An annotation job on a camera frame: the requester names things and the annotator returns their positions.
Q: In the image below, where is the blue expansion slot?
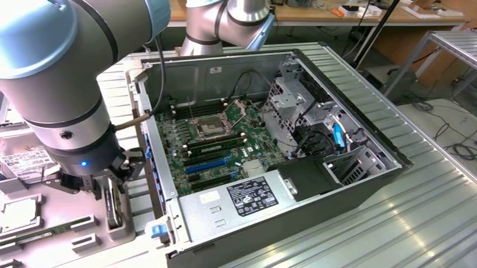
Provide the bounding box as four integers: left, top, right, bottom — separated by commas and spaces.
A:
185, 157, 233, 174

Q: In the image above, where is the silver CPU chip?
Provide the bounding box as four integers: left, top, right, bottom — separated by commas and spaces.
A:
2, 198, 38, 226

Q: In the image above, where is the black RAM slot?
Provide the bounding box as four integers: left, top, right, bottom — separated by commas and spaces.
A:
174, 104, 226, 116
189, 139, 248, 153
176, 107, 228, 119
186, 136, 248, 150
172, 99, 224, 110
173, 102, 225, 113
190, 142, 249, 157
185, 133, 247, 147

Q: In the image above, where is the green motherboard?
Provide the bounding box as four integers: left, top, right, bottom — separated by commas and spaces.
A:
154, 96, 296, 194

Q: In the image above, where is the blue memory module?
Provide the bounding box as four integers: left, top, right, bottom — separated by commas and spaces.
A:
0, 149, 57, 181

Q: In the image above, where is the black slanted pole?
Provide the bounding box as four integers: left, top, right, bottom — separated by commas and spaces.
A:
352, 0, 399, 65

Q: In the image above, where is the wooden desk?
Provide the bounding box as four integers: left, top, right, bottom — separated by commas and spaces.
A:
166, 0, 467, 28

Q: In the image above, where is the black looped case cable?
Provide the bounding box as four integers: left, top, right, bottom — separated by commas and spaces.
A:
229, 69, 280, 102

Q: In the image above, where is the black floor box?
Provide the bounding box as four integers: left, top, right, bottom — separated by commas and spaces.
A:
364, 64, 418, 102

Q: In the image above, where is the RAM stick with white label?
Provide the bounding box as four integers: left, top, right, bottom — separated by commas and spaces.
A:
192, 141, 244, 155

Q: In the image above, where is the Nvidia graphics card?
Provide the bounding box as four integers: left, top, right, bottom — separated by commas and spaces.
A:
106, 177, 132, 226

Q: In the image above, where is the silver perforated disk bay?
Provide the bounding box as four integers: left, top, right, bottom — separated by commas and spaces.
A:
265, 75, 337, 140

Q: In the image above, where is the silver slotted disk bay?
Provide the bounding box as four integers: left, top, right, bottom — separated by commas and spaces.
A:
323, 145, 391, 187

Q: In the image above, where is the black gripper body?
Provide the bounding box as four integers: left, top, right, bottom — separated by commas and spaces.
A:
47, 130, 130, 179

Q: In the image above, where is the CPU socket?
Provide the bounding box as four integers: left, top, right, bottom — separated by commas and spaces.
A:
190, 113, 229, 140

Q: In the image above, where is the black disk wire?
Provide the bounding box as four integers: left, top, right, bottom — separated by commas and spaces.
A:
291, 127, 335, 160

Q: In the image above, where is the blue disk wire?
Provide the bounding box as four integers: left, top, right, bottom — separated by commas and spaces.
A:
332, 123, 348, 157

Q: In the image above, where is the white box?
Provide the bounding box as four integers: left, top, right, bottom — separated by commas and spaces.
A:
356, 7, 384, 17

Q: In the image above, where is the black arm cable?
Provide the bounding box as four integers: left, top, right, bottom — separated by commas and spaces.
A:
112, 36, 169, 132

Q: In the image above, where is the blue case release latch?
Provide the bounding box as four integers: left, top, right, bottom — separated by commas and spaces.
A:
149, 220, 169, 240

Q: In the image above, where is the long black expansion slot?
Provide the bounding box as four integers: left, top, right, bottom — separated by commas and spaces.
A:
189, 171, 233, 186
182, 152, 229, 166
192, 180, 229, 193

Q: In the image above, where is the metal socket cover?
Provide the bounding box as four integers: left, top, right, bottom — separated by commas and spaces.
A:
221, 99, 251, 121

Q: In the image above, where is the black floor cable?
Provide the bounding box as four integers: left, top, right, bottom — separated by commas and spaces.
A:
432, 111, 477, 162

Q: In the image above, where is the green RAM stick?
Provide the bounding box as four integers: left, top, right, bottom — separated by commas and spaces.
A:
0, 217, 90, 244

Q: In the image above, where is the silver power supply unit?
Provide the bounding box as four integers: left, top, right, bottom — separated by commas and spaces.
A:
178, 170, 300, 243

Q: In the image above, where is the open black PC case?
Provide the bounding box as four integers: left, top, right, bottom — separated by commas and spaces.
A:
126, 47, 416, 262

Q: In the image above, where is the silver chipset heatsink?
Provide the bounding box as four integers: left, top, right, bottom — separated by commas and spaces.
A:
241, 160, 268, 175

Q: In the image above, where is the metal frame table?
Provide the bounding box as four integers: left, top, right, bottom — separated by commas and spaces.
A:
383, 29, 477, 98

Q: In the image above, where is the grey parts rack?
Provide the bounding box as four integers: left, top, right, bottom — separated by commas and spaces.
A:
0, 122, 160, 268

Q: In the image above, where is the black plastic fan shroud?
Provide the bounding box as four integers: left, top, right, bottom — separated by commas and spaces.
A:
268, 155, 347, 202

